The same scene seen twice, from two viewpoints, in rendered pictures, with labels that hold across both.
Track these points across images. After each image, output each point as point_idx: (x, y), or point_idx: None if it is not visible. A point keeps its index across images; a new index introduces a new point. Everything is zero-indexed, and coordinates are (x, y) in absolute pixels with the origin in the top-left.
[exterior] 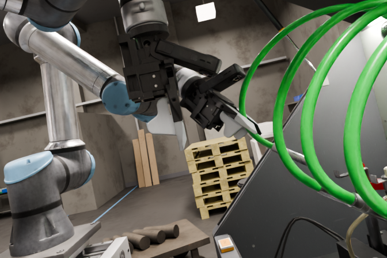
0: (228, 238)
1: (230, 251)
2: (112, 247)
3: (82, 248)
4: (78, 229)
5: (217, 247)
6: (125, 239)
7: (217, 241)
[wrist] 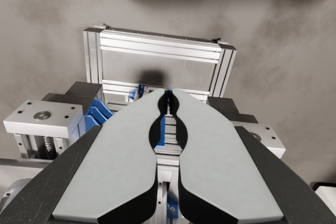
0: None
1: None
2: (39, 130)
3: (35, 159)
4: (7, 179)
5: None
6: (12, 120)
7: None
